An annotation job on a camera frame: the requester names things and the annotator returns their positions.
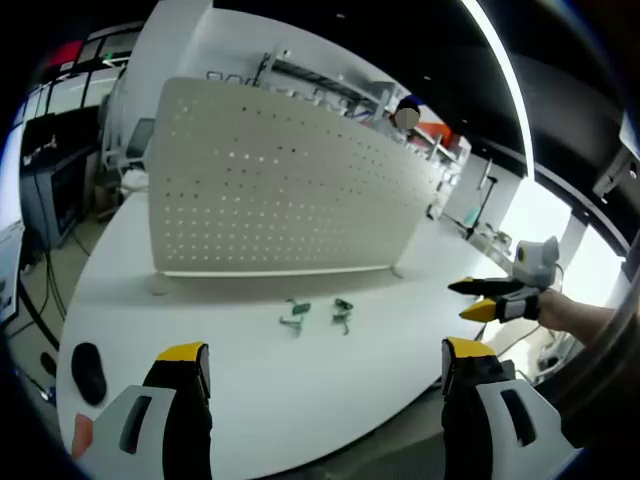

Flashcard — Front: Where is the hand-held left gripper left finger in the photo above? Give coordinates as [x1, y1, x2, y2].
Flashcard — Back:
[79, 341, 214, 480]

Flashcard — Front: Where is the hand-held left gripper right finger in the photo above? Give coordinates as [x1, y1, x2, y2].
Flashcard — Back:
[441, 336, 571, 480]

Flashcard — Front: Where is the person's right hand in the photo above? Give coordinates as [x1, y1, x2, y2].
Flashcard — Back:
[537, 288, 570, 332]

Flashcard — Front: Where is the orange flat object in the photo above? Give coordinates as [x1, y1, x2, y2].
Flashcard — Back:
[71, 412, 96, 459]

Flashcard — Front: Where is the black computer mouse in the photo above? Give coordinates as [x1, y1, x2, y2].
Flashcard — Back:
[71, 342, 108, 406]

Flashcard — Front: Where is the orange desk partition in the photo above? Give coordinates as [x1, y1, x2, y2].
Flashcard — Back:
[416, 121, 454, 151]

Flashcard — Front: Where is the white ceiling light strip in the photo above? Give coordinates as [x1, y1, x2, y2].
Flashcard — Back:
[462, 0, 537, 179]

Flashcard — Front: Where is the white perforated pegboard panel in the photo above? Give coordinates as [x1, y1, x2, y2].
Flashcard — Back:
[147, 76, 442, 297]

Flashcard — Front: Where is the dark equipment cabinet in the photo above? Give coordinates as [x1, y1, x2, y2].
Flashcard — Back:
[19, 113, 99, 250]

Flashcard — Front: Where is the metal shelving rack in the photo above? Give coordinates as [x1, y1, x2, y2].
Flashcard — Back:
[257, 49, 401, 122]

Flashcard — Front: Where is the red wall sign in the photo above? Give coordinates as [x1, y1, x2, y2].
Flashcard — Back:
[46, 41, 84, 70]

